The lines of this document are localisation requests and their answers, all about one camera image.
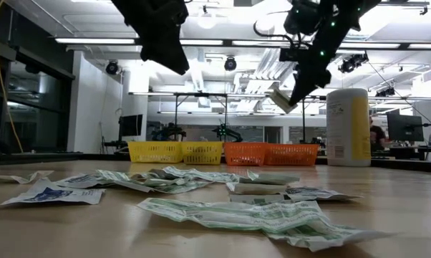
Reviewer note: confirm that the yellow plastic basket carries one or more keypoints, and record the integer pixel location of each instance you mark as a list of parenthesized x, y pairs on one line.
[(202, 153), (154, 152)]

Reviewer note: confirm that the orange plastic basket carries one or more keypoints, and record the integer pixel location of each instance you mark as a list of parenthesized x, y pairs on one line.
[(245, 154), (292, 155)]

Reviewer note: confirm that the white packet blue print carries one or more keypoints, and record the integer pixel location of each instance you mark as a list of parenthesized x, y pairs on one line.
[(54, 195)]

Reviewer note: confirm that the person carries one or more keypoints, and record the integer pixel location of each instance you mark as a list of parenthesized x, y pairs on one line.
[(376, 136)]

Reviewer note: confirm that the black background robot arm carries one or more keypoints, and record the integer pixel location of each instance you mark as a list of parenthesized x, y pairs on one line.
[(228, 133), (169, 132)]

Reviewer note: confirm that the black background station frame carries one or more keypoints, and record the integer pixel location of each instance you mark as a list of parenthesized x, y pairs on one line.
[(201, 94)]

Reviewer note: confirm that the white yellow wipes canister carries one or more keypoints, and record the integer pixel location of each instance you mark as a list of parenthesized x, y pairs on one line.
[(348, 129)]

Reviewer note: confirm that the white packet dark print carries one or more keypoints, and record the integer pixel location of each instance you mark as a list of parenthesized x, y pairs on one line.
[(319, 193), (81, 180)]

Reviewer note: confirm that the ceiling light strip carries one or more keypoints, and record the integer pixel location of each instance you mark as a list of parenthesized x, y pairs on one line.
[(426, 46), (201, 42), (258, 43), (94, 41), (369, 45)]

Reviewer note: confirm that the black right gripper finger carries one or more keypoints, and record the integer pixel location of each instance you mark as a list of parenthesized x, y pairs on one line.
[(305, 89)]

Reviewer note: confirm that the black ceiling camera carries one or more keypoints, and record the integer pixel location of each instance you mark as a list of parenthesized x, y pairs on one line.
[(385, 92), (230, 63), (351, 63), (112, 67)]

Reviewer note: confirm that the black computer monitor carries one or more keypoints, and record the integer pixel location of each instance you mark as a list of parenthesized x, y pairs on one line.
[(405, 127), (130, 125)]

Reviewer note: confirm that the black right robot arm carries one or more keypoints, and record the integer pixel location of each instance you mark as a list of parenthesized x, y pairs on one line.
[(358, 10)]

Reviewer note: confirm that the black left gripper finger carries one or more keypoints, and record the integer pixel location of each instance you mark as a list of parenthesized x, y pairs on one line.
[(169, 59)]

